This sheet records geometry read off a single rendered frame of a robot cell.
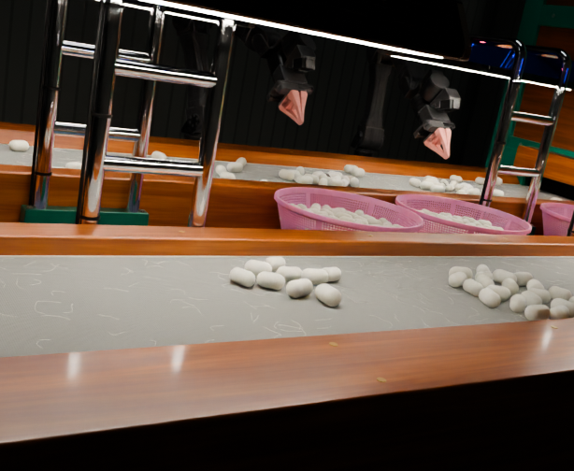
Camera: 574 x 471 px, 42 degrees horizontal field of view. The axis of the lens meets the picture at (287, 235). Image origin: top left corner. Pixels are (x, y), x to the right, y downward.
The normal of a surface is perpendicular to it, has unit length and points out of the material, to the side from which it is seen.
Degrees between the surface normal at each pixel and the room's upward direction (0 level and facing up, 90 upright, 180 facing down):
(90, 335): 0
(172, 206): 90
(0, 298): 0
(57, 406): 0
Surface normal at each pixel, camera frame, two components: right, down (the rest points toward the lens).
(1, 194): 0.51, 0.30
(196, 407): 0.18, -0.95
